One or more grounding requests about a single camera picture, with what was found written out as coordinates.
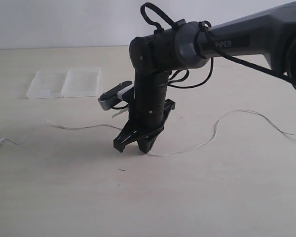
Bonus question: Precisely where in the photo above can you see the white wired earphones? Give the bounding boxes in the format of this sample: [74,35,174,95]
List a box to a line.
[0,110,296,157]

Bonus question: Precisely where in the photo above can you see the right robot arm dark grey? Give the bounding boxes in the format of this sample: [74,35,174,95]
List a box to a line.
[113,1,296,153]

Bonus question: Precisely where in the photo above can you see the clear plastic storage case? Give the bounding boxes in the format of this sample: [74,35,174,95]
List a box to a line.
[26,67,102,99]

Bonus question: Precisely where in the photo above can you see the right wrist camera grey black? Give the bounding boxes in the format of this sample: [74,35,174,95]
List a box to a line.
[98,80,133,111]

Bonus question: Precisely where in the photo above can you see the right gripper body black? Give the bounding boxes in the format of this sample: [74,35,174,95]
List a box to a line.
[113,71,175,151]

